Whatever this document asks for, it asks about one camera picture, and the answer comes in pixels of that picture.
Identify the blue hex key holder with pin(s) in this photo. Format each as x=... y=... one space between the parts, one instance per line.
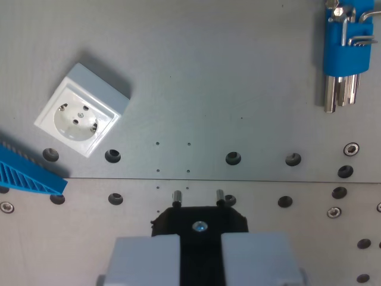
x=346 y=61

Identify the smallest silver hex key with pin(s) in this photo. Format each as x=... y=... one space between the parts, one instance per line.
x=367 y=43

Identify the thin silver hex key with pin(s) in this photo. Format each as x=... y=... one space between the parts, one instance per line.
x=369 y=15

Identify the medium silver hex key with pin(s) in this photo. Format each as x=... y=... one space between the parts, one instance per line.
x=352 y=88

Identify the large silver hex key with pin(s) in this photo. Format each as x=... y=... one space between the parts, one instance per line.
x=343 y=89

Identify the black two-pin power plug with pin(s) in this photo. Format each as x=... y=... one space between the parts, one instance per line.
x=201 y=253

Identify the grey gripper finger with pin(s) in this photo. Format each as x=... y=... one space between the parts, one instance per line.
x=259 y=262
x=146 y=262

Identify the small silver hex key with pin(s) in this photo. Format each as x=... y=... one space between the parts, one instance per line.
x=361 y=38

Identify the blue ribbed plastic ramp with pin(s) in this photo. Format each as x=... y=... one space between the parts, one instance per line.
x=26 y=175

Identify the largest silver hex key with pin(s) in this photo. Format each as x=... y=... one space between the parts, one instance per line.
x=330 y=95

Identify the white wall socket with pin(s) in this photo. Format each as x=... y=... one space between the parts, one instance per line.
x=80 y=119

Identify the silver socket head screw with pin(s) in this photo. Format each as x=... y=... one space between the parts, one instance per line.
x=351 y=149
x=6 y=207
x=334 y=212
x=379 y=207

